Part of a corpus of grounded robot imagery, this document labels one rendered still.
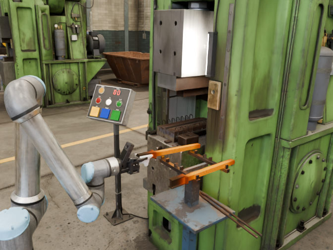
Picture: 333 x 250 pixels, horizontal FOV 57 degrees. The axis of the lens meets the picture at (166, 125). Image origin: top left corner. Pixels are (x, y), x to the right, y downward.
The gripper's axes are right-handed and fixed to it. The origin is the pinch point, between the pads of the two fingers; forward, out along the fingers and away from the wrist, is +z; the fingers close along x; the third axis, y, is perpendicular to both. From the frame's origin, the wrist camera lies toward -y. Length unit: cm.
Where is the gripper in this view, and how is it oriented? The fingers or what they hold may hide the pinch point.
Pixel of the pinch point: (149, 154)
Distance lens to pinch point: 165.8
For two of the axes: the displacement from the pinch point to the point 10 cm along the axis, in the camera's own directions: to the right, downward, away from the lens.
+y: -0.5, 9.5, 3.0
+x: 5.9, 2.7, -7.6
